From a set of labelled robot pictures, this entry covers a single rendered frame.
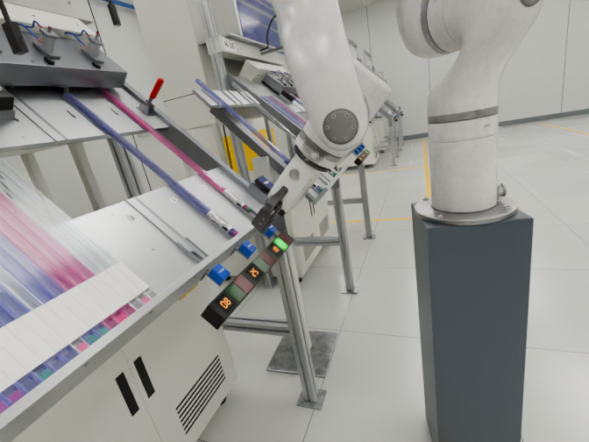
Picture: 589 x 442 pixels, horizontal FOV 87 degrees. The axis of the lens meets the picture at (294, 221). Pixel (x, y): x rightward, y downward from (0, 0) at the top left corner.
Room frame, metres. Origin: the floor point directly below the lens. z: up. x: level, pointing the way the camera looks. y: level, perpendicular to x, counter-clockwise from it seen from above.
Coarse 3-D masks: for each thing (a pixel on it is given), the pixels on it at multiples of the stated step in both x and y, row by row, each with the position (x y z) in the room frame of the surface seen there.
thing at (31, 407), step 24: (240, 240) 0.64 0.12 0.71; (216, 264) 0.58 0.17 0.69; (168, 288) 0.43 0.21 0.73; (192, 288) 0.53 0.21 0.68; (144, 312) 0.38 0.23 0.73; (120, 336) 0.35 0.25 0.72; (72, 360) 0.30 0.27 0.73; (96, 360) 0.33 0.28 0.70; (48, 384) 0.27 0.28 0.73; (72, 384) 0.31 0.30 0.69; (24, 408) 0.24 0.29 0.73; (48, 408) 0.29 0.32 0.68; (0, 432) 0.23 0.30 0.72
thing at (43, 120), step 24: (24, 96) 0.71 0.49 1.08; (48, 96) 0.75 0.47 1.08; (96, 96) 0.86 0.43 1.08; (120, 96) 0.92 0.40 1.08; (0, 120) 0.61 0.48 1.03; (24, 120) 0.65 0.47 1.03; (48, 120) 0.68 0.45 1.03; (72, 120) 0.72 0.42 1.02; (120, 120) 0.82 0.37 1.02; (0, 144) 0.56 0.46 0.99; (24, 144) 0.59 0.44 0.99; (48, 144) 0.63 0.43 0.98
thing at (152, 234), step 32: (160, 192) 0.66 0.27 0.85; (192, 192) 0.71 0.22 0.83; (96, 224) 0.51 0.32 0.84; (128, 224) 0.54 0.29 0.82; (160, 224) 0.58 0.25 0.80; (192, 224) 0.62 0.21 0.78; (128, 256) 0.48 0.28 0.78; (160, 256) 0.51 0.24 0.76; (192, 256) 0.54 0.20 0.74; (160, 288) 0.45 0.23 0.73
